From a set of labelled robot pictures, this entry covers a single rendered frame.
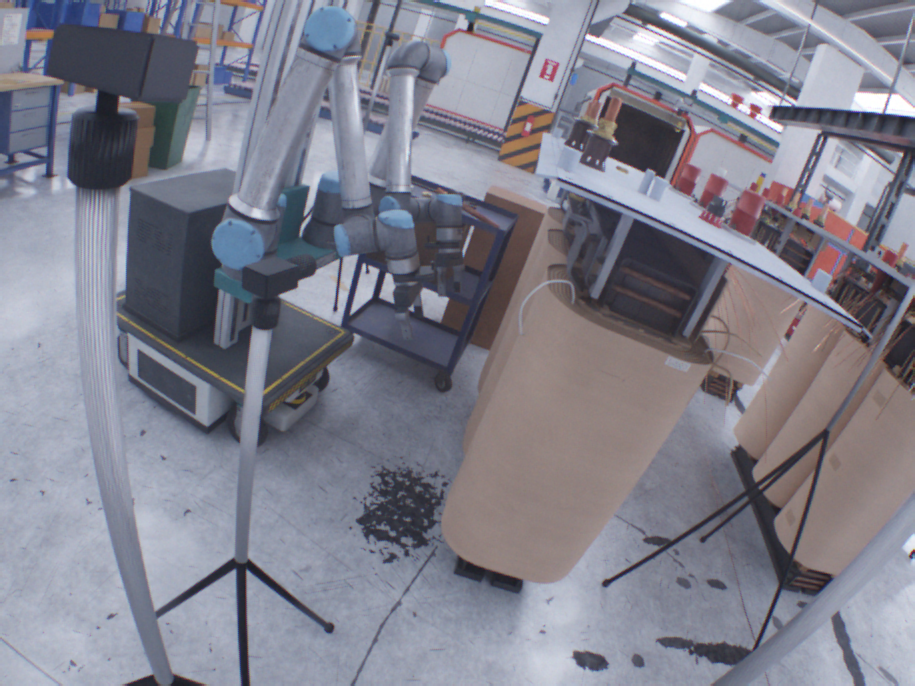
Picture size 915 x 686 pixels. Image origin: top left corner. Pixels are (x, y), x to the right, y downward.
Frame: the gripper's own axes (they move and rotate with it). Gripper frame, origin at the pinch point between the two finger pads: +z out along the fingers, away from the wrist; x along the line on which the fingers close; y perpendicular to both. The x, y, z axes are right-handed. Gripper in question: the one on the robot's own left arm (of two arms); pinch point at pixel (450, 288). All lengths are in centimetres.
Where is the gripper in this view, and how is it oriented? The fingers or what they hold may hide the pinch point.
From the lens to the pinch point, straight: 186.4
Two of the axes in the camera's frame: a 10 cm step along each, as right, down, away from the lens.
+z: 0.1, 9.8, 2.2
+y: 9.1, 0.8, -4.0
